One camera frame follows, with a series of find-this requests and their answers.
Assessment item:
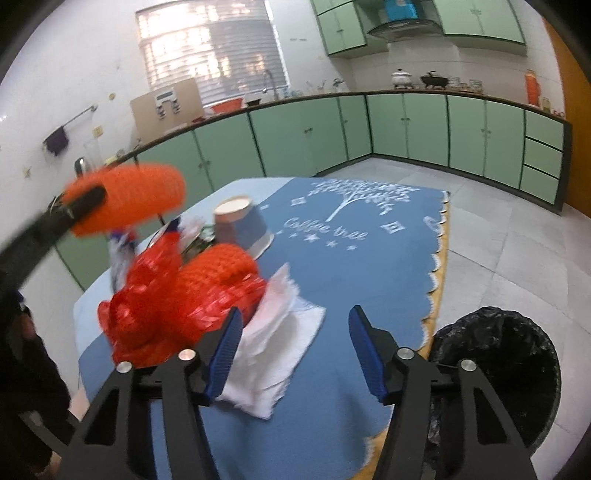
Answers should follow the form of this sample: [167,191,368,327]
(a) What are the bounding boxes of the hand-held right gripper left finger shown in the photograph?
[58,307,244,480]

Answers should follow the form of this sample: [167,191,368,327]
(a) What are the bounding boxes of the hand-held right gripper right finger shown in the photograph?
[348,305,539,480]

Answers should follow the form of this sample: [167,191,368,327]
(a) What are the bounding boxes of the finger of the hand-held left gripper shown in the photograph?
[46,185,109,232]

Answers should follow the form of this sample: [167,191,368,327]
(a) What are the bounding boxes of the white tissue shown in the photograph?
[215,262,326,420]

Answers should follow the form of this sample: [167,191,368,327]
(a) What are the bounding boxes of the blue white snack packet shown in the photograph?
[107,226,139,291]

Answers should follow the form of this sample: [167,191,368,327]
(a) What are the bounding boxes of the red plastic bag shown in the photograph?
[97,231,269,367]

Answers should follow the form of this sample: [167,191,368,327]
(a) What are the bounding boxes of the green wrapper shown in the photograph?
[182,224,218,257]

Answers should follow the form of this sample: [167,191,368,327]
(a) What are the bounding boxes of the paper cup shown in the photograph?
[212,196,274,257]

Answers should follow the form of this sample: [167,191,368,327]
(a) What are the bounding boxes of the black trash bin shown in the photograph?
[424,307,563,467]

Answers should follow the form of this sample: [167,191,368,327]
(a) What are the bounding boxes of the purple towel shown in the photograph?
[44,128,70,155]

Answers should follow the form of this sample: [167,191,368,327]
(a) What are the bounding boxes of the blue printed tablecloth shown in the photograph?
[76,176,451,480]

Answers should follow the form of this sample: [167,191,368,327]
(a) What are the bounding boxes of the cardboard box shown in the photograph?
[129,78,206,144]

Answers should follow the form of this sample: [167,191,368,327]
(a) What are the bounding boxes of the person's dark clothing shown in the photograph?
[0,286,75,472]

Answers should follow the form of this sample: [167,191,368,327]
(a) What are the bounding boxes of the wooden table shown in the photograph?
[367,198,452,480]

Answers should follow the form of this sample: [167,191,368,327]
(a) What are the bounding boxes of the window with blinds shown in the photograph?
[135,0,291,109]

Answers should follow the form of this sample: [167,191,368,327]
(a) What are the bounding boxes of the green lower cabinets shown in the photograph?
[55,90,573,291]

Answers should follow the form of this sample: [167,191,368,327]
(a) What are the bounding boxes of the green cabinets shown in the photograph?
[55,90,573,291]
[309,0,529,58]

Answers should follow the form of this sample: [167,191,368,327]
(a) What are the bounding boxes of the black wok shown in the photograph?
[419,71,450,90]

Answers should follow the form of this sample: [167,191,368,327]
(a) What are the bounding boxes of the green upper cabinets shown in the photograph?
[309,0,529,58]

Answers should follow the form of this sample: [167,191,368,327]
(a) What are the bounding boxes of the orange thermos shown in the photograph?
[524,69,542,107]

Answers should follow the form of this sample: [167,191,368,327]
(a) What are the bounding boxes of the range hood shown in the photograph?
[367,18,445,41]

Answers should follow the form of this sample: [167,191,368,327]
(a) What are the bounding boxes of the wooden door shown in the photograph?
[545,21,587,217]

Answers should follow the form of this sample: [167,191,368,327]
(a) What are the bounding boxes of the blue box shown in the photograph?
[382,0,416,21]

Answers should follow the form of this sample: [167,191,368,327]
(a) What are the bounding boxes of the towel rail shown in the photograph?
[44,105,99,146]

